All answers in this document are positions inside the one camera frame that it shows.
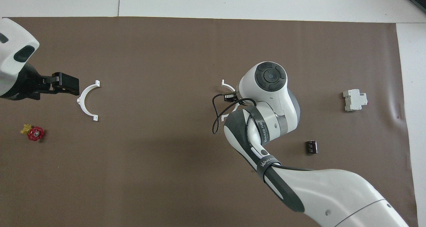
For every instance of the black cylindrical capacitor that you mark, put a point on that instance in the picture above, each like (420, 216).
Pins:
(312, 147)

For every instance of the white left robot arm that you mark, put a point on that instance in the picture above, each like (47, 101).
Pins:
(13, 37)

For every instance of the red handwheel yellow valve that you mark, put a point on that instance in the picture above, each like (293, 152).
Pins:
(35, 133)

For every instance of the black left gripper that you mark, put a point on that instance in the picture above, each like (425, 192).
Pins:
(28, 84)

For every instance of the white circuit breaker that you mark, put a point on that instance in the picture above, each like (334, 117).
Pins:
(354, 100)

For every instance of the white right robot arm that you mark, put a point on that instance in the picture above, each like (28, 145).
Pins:
(276, 100)

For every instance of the brown paper mat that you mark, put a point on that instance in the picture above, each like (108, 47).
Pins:
(149, 160)

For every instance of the white half pipe clamp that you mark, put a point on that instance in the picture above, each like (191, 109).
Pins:
(80, 101)
(229, 85)

